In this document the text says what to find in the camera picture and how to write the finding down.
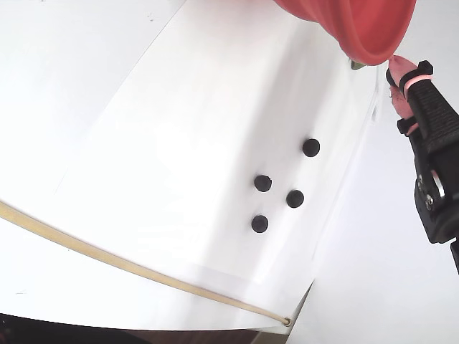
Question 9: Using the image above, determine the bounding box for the white paper sheet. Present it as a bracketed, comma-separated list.
[49, 0, 383, 286]

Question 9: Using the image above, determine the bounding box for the red collapsible silicone cup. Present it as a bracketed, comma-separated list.
[275, 0, 419, 67]

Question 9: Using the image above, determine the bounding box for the long wooden stick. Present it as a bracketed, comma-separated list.
[0, 200, 290, 326]

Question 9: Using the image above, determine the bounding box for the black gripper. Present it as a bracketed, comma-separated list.
[388, 54, 459, 245]

